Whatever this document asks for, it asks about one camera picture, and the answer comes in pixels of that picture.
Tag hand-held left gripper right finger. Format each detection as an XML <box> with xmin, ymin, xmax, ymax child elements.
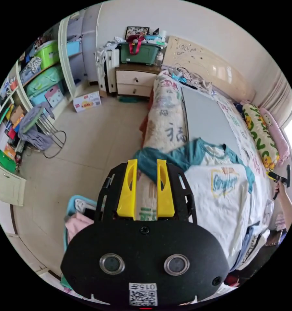
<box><xmin>157</xmin><ymin>159</ymin><xmax>175</xmax><ymax>218</ymax></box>

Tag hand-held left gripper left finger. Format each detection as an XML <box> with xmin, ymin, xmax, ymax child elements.
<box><xmin>116</xmin><ymin>159</ymin><xmax>138</xmax><ymax>221</ymax></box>

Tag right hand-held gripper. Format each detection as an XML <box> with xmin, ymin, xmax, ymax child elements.
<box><xmin>267</xmin><ymin>172</ymin><xmax>288</xmax><ymax>201</ymax></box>

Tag person's right forearm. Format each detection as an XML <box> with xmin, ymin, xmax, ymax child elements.
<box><xmin>280</xmin><ymin>189</ymin><xmax>292</xmax><ymax>232</ymax></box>

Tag white short sleeve shirt, teal sleeves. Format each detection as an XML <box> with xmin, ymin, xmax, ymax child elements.
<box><xmin>133</xmin><ymin>137</ymin><xmax>256</xmax><ymax>269</ymax></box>

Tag person's right hand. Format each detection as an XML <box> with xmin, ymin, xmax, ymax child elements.
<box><xmin>275</xmin><ymin>181</ymin><xmax>287</xmax><ymax>198</ymax></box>

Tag green pillow with duck print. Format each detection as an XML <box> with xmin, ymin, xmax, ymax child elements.
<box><xmin>241</xmin><ymin>103</ymin><xmax>281</xmax><ymax>171</ymax></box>

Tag pink pillow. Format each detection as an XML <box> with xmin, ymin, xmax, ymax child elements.
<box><xmin>258</xmin><ymin>107</ymin><xmax>291</xmax><ymax>166</ymax></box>

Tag teal basket with clothes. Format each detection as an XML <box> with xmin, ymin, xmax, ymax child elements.
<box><xmin>61</xmin><ymin>194</ymin><xmax>98</xmax><ymax>293</ymax></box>

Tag pile of clothes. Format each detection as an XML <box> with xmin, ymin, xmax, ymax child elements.
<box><xmin>229</xmin><ymin>217</ymin><xmax>288</xmax><ymax>274</ymax></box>

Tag bed with printed quilt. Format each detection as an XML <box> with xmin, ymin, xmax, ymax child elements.
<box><xmin>138</xmin><ymin>35</ymin><xmax>292</xmax><ymax>274</ymax></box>

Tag beige curtain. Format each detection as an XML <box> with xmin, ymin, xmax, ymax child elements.
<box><xmin>254</xmin><ymin>70</ymin><xmax>292</xmax><ymax>130</ymax></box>

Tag grey flat board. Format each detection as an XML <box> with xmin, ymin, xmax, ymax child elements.
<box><xmin>181</xmin><ymin>86</ymin><xmax>241</xmax><ymax>156</ymax></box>

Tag printed carton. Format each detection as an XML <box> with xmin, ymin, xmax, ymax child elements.
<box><xmin>73</xmin><ymin>91</ymin><xmax>102</xmax><ymax>113</ymax></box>

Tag metal chair with grey clothes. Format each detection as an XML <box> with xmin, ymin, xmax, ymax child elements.
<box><xmin>18</xmin><ymin>101</ymin><xmax>67</xmax><ymax>159</ymax></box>

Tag white nightstand with green box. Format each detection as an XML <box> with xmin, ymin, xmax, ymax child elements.
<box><xmin>115</xmin><ymin>26</ymin><xmax>169</xmax><ymax>98</ymax></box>

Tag white heater with cloths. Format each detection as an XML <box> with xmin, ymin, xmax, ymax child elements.
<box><xmin>94</xmin><ymin>43</ymin><xmax>120</xmax><ymax>95</ymax></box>

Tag white shelf cupboard with boxes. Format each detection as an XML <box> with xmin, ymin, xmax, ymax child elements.
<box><xmin>0</xmin><ymin>11</ymin><xmax>98</xmax><ymax>207</ymax></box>

